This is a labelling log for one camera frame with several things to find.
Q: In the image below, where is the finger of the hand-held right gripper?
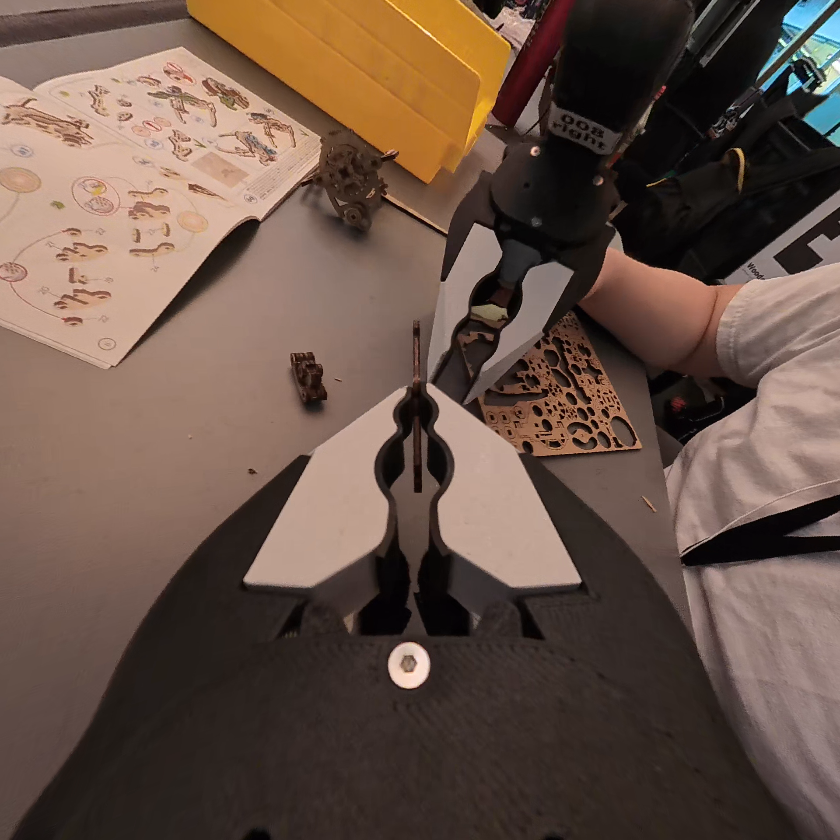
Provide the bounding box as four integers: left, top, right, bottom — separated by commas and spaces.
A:
459, 259, 575, 406
427, 225, 509, 388

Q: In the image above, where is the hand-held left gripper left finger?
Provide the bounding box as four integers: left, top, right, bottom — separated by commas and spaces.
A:
243, 385, 416, 636

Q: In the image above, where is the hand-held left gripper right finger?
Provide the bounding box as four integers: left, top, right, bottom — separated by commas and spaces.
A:
419, 382, 584, 636

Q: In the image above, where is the notched wooden part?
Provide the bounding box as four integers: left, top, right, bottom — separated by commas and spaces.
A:
409, 320, 426, 494

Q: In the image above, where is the punched wooden parts sheet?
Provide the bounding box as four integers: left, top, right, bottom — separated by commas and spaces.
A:
459, 310, 644, 458

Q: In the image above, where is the wooden gear mechanism model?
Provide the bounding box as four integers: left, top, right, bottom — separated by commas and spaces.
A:
310, 128, 400, 232

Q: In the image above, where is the dark red tube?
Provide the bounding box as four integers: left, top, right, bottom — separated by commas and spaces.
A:
492, 0, 575, 130

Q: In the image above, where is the small dark wooden assembly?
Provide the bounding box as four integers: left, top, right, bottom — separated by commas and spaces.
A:
289, 351, 329, 404

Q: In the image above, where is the black backpack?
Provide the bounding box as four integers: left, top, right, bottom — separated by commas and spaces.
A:
617, 128, 840, 277

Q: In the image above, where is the yellow plastic bin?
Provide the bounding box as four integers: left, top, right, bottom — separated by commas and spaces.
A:
187, 0, 513, 185

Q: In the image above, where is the black framed marker sign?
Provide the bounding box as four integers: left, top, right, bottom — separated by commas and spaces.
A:
718, 190, 840, 287

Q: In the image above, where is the person's white shirt torso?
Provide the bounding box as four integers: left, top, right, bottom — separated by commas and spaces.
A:
664, 262, 840, 840

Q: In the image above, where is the illustrated instruction booklet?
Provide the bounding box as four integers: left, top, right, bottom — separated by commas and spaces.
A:
0, 46, 324, 370

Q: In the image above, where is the black shoulder strap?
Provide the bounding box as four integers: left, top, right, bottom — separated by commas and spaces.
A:
680, 494, 840, 568

